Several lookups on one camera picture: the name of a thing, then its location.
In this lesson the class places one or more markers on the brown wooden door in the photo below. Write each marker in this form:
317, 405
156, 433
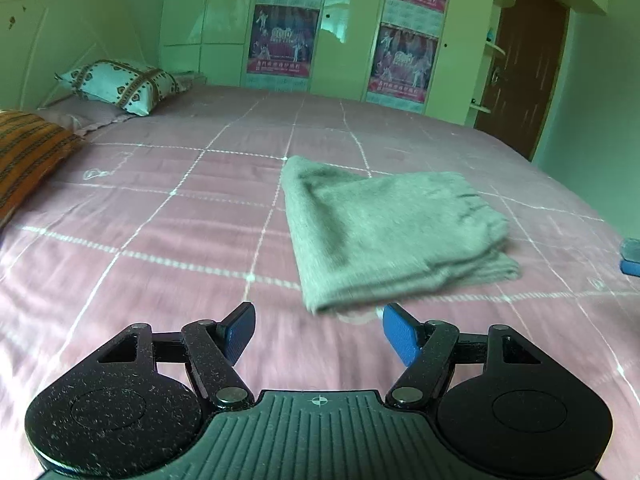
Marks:
525, 60

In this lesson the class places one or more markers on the white patterned pillow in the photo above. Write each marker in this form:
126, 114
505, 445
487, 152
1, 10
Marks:
117, 82

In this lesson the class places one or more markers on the pink checked bed sheet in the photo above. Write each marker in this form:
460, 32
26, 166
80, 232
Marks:
175, 220

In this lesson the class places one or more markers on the pale green wardrobe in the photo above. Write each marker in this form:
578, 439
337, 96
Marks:
350, 35

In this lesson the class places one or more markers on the pale curved headboard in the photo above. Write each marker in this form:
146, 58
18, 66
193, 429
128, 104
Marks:
75, 40

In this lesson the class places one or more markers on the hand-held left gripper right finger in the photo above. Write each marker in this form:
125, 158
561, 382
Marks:
400, 332

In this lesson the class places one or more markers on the corner shelf unit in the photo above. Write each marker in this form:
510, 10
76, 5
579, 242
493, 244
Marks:
496, 45

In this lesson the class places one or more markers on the orange striped pillow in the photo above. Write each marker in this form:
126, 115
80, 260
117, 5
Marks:
27, 155

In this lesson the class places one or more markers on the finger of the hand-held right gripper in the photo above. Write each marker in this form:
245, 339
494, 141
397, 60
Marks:
631, 266

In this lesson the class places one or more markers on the grey towel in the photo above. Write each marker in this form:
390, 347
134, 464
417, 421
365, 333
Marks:
380, 230

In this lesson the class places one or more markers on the pink pillow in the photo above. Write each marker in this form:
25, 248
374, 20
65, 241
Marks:
80, 112

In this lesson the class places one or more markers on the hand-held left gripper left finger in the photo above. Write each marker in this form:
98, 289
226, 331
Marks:
241, 332

